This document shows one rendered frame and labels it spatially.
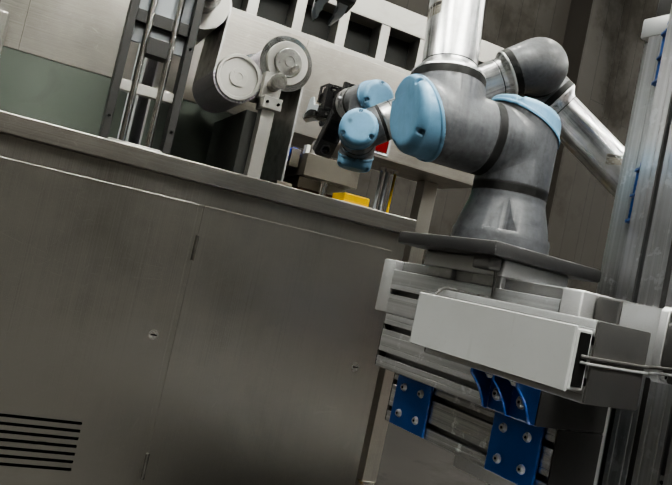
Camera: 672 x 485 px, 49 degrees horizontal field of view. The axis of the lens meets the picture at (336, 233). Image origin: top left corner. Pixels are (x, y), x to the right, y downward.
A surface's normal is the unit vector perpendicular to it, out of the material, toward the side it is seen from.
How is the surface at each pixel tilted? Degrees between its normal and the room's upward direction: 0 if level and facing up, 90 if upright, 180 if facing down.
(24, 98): 90
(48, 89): 90
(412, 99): 97
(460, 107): 79
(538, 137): 89
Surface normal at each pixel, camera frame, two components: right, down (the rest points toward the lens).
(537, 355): -0.83, -0.21
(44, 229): 0.41, 0.04
